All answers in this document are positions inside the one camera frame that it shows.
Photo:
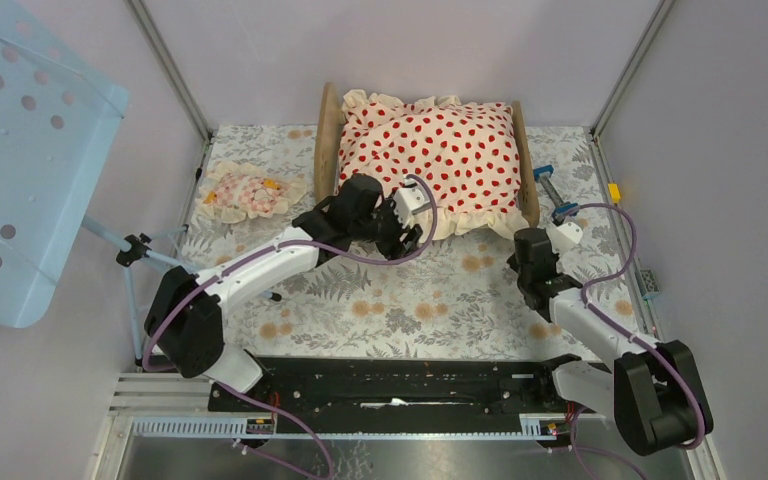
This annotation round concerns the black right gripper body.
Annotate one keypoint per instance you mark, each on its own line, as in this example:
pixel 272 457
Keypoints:
pixel 522 279

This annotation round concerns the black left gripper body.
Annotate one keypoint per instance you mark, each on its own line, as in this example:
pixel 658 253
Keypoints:
pixel 384 228

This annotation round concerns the wooden pet bed frame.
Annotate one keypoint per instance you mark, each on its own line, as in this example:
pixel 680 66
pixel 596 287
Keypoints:
pixel 328 152

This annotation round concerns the red strawberry print duvet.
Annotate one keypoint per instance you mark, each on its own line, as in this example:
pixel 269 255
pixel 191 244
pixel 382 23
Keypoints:
pixel 444 159

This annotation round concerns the checkered ruffled pillow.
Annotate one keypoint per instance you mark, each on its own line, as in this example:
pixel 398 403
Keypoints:
pixel 236 192

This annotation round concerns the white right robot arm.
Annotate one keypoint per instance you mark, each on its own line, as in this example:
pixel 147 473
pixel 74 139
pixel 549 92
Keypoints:
pixel 651 390

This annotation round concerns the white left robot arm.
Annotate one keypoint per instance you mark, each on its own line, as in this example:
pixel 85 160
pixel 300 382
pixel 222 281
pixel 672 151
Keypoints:
pixel 185 323

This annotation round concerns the blue dumbbell toy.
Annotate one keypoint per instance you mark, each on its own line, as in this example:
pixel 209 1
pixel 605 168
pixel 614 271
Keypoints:
pixel 563 209

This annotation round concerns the floral table mat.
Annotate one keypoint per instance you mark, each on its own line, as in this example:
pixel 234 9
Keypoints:
pixel 457 301

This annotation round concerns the yellow clip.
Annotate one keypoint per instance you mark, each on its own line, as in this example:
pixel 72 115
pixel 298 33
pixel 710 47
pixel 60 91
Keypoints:
pixel 614 193

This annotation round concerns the blue perforated music stand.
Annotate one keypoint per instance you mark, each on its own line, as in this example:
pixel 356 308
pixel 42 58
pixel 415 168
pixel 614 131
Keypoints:
pixel 89 126

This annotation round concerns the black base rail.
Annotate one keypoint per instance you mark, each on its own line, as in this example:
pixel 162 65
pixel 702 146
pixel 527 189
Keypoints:
pixel 334 395

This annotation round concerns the grey cable duct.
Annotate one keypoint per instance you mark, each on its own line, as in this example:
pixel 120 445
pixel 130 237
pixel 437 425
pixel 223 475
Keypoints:
pixel 525 428

